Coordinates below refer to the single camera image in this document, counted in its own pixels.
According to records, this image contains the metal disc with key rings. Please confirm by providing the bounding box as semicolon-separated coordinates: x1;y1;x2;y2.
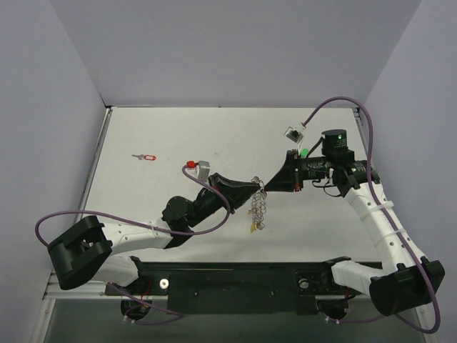
248;176;267;234

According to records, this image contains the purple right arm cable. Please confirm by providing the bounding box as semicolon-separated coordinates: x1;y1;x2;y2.
303;96;442;335

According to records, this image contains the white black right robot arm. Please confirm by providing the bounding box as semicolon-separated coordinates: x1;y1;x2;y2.
265;129;445;316

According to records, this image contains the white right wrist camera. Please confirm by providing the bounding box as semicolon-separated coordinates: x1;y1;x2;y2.
284;124;306;144

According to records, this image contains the key with red tag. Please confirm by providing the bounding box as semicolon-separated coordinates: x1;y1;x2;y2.
132;154;156;161

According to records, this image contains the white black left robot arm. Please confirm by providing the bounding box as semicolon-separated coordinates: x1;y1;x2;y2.
47;173;261;294

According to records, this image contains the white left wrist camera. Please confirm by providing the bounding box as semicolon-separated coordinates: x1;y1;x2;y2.
186;160;211;183

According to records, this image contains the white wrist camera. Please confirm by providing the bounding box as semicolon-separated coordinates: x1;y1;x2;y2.
284;124;306;144
186;160;211;183

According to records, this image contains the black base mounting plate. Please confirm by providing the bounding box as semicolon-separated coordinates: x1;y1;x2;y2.
125;261;359;315

